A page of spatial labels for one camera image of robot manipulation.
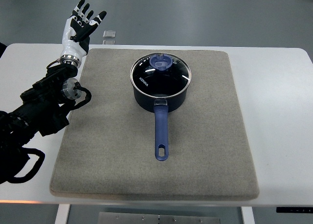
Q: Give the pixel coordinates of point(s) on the white left table leg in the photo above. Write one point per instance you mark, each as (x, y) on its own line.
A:
(62, 214)

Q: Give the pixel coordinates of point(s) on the glass pot lid blue knob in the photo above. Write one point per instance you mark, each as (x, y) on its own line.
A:
(160, 75)

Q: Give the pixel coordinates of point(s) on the white right table leg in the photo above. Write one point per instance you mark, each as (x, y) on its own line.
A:
(247, 215)

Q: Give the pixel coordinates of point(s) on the dark blue saucepan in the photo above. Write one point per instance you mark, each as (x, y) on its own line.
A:
(160, 107)

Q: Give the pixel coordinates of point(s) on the white table leg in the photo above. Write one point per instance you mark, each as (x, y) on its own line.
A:
(247, 215)
(62, 214)

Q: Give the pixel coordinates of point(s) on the black table control panel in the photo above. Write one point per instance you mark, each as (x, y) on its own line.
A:
(292, 209)

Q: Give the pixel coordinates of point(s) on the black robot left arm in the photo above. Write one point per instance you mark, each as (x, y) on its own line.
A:
(44, 110)

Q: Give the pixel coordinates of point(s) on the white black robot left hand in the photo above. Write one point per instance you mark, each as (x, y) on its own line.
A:
(76, 35)

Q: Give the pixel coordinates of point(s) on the beige fabric mat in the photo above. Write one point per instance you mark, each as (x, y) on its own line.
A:
(108, 149)

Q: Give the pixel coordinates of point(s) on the lower metal floor plate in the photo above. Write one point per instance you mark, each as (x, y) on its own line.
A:
(108, 42)

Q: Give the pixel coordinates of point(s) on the grey metal base plate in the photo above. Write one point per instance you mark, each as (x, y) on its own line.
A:
(130, 218)

